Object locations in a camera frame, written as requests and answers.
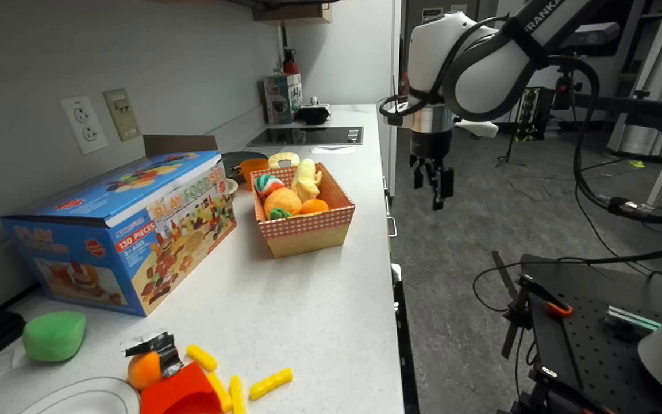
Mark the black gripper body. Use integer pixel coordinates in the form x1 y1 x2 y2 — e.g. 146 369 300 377
409 132 452 193

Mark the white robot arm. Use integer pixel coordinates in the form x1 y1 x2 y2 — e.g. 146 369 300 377
380 0 597 208

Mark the yellow toy fry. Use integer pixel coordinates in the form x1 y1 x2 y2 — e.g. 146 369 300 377
249 367 295 399

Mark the blue toy food box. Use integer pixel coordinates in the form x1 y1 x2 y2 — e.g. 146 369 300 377
0 149 237 315

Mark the red fries holder toy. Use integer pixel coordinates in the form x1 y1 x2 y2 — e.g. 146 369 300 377
140 362 223 414

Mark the orange toy fruit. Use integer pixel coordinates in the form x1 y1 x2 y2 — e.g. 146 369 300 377
127 352 164 391

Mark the red checkered cardboard basket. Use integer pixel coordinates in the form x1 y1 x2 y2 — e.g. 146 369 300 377
250 162 357 258

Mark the orange black clamp left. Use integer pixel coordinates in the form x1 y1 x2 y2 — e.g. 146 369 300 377
519 273 574 320

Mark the black induction cooktop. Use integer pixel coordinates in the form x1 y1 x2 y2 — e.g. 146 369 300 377
249 126 363 147

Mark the black perforated breadboard plate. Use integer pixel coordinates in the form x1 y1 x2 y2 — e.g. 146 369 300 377
514 254 662 414

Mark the white plate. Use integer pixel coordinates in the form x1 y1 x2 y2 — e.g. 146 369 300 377
20 377 140 414

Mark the green sponge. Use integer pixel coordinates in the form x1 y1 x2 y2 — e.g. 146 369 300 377
23 310 87 362

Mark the black camera on stand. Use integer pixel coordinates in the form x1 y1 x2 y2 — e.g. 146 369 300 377
551 20 662 139

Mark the beige wall switch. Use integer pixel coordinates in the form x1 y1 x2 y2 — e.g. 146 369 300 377
104 89 140 139

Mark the white wall outlet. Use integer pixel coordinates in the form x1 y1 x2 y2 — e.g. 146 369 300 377
61 97 107 154

